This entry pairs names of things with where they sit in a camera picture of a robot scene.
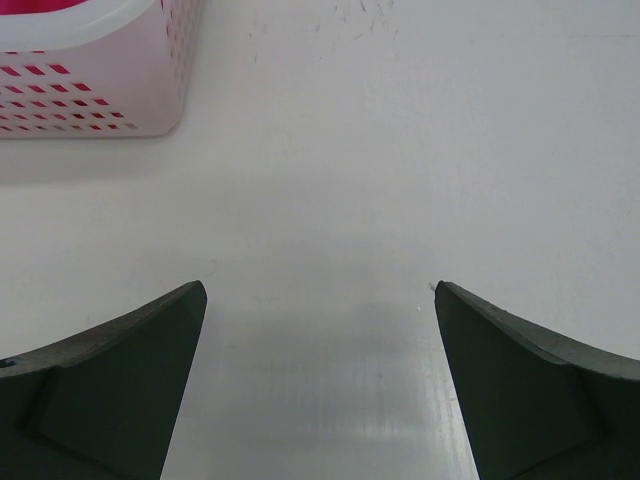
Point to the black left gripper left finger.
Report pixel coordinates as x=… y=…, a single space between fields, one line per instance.
x=103 y=403

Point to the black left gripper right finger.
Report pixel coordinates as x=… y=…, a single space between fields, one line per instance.
x=537 y=404

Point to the pink t shirt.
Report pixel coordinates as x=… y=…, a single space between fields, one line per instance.
x=25 y=7

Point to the white plastic laundry basket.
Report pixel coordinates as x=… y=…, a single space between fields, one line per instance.
x=98 y=69

